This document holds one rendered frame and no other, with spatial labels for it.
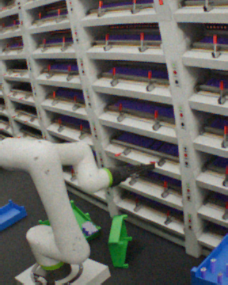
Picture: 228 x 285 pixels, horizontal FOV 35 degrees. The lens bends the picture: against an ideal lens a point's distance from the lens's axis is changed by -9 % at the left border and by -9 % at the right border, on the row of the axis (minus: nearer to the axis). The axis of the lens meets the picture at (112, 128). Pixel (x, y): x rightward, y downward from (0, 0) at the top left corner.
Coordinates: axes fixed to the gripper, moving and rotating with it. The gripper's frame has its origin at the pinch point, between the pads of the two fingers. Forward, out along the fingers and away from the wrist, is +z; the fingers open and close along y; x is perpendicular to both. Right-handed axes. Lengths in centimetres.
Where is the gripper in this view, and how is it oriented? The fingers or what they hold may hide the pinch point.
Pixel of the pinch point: (149, 166)
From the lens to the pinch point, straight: 190.8
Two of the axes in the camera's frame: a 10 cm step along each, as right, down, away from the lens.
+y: 6.2, 1.7, -7.7
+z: 7.8, -1.2, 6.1
